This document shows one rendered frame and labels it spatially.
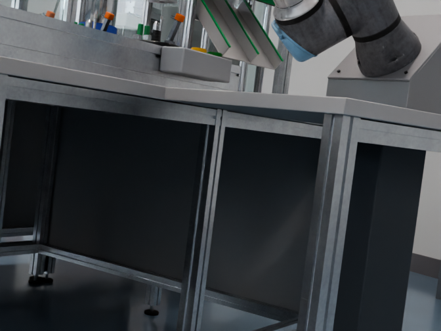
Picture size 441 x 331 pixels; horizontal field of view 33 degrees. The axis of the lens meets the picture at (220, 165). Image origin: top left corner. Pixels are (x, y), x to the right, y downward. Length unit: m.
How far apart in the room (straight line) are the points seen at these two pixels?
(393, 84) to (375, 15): 0.16
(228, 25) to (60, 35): 0.90
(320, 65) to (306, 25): 4.15
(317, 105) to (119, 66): 0.55
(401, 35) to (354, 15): 0.13
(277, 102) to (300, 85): 4.54
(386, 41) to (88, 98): 0.68
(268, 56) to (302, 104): 1.09
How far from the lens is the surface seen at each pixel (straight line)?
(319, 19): 1.67
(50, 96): 1.47
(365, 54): 1.76
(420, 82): 1.73
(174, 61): 1.78
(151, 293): 3.05
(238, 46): 2.30
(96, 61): 1.65
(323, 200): 1.32
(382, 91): 1.75
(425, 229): 5.04
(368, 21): 1.71
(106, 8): 3.01
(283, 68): 3.73
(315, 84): 5.82
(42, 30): 1.54
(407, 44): 1.75
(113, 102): 1.60
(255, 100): 1.44
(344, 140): 1.30
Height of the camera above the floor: 0.78
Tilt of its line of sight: 3 degrees down
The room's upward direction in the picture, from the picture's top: 7 degrees clockwise
